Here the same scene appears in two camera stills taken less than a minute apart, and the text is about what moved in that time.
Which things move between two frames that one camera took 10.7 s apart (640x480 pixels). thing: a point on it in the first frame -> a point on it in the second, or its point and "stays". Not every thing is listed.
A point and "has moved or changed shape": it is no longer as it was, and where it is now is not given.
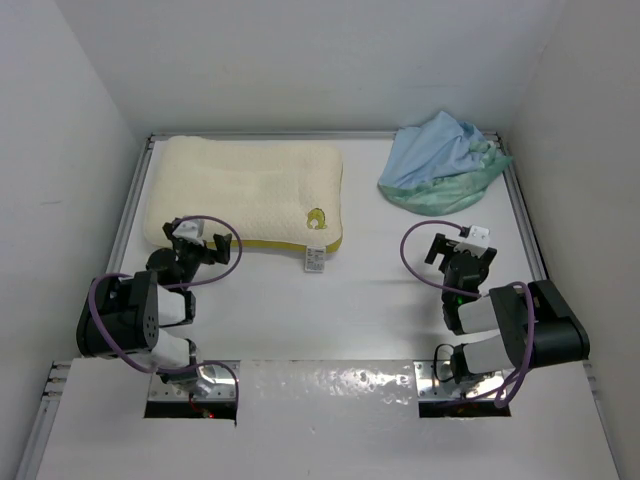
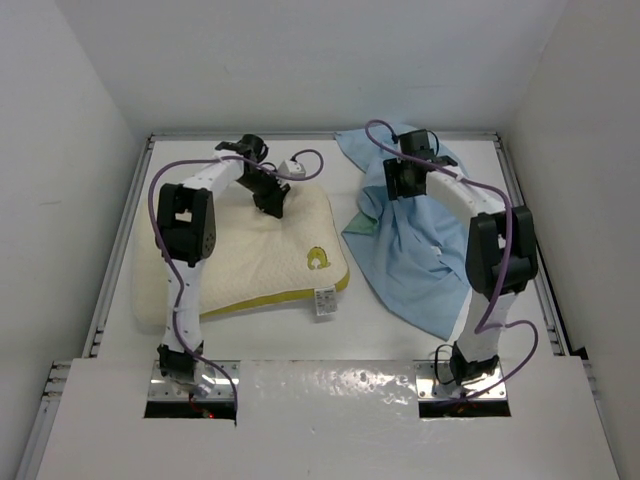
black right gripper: [442, 246] -> [396, 187]
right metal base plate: [438, 380] stays
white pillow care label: [315, 259] -> [325, 300]
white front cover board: [325, 420] stays
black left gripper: [221, 242] -> [273, 204]
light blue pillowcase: [439, 169] -> [413, 250]
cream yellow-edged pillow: [275, 194] has moved or changed shape
